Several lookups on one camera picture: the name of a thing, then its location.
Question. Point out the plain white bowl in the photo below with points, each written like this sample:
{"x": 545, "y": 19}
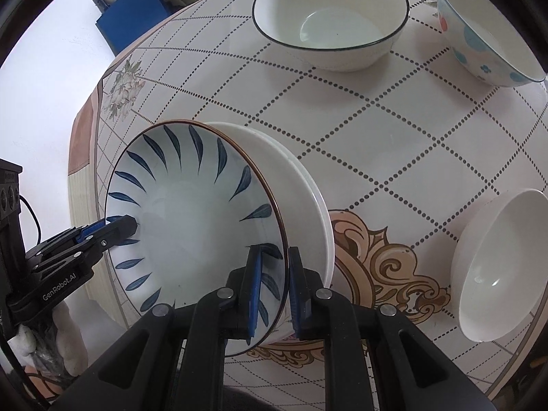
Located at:
{"x": 499, "y": 269}

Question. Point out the white gloved left hand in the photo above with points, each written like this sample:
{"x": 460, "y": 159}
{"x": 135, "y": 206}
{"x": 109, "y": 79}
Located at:
{"x": 54, "y": 345}

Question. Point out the blue leaf pattern plate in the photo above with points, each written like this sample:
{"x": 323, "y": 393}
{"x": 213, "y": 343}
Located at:
{"x": 200, "y": 204}

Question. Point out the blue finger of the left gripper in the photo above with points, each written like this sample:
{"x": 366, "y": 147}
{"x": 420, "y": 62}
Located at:
{"x": 89, "y": 230}
{"x": 116, "y": 230}

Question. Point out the white bowl blue dots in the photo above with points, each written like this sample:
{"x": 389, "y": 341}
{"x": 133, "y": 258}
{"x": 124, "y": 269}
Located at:
{"x": 487, "y": 45}

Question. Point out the brown striped cloth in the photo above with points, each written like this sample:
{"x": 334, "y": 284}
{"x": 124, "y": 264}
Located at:
{"x": 82, "y": 183}

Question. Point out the white plate pink flowers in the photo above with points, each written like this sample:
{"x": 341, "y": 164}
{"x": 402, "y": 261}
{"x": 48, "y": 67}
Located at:
{"x": 304, "y": 211}

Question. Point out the blue mat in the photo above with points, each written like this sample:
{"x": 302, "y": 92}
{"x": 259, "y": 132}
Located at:
{"x": 123, "y": 21}

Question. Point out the white bowl dark rim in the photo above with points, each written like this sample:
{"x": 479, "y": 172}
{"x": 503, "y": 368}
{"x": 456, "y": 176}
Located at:
{"x": 333, "y": 35}

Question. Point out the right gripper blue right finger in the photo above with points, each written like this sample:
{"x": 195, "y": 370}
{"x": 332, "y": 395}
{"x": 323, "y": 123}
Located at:
{"x": 303, "y": 284}

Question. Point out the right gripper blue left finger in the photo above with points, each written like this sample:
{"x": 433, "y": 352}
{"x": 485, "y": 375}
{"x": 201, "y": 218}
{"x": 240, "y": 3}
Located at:
{"x": 250, "y": 293}

